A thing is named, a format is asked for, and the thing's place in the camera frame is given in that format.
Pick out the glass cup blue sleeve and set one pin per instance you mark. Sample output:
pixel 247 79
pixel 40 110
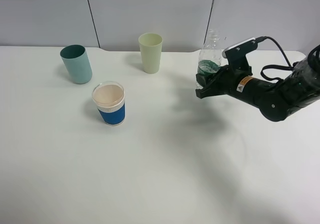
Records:
pixel 109 98

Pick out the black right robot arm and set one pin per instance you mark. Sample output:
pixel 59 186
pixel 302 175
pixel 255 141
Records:
pixel 276 101

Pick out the teal plastic cup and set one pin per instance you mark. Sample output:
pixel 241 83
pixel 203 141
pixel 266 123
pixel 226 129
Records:
pixel 77 63

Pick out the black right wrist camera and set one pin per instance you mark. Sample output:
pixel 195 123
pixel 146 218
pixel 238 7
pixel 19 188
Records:
pixel 236 55

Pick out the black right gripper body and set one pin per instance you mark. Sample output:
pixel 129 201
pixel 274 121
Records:
pixel 239 85

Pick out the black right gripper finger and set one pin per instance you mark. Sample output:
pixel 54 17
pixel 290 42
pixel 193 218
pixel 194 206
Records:
pixel 212 91
pixel 209 80

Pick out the light green plastic cup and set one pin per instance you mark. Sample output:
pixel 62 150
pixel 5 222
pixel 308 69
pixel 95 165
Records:
pixel 150 49

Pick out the clear bottle green label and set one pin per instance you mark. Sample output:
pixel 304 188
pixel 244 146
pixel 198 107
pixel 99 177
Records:
pixel 209 60

